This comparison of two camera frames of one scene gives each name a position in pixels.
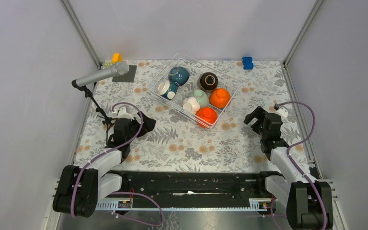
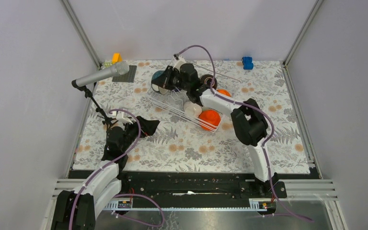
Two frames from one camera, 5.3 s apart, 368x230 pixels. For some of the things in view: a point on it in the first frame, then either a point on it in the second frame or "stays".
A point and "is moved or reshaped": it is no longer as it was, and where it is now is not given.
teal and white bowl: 167,89 is moved or reshaped
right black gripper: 258,113 → 164,80
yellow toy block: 116,57 stays
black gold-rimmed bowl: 208,81 stays
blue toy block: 247,62 stays
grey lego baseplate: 127,77 stays
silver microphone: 120,68 stays
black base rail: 189,186 stays
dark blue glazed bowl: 179,75 is moved or reshaped
